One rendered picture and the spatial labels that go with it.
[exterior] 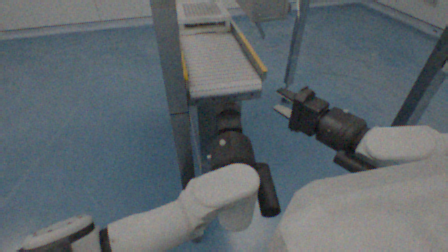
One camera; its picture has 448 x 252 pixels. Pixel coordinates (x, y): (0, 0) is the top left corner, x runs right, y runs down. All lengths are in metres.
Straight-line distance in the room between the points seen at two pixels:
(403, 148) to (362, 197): 0.40
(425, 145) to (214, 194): 0.38
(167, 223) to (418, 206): 0.32
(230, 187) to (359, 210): 0.27
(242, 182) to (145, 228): 0.16
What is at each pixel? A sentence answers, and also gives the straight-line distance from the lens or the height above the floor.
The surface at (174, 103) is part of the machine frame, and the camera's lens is 0.82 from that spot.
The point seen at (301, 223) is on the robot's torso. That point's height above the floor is 1.28.
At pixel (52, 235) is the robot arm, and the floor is 1.13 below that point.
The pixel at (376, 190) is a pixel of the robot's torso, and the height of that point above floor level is 1.29.
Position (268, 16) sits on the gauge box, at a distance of 0.83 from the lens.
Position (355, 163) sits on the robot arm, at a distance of 0.60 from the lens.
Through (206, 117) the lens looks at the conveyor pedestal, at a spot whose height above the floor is 0.71.
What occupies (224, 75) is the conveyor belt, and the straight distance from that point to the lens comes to 0.96.
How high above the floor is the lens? 1.43
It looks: 41 degrees down
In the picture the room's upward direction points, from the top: straight up
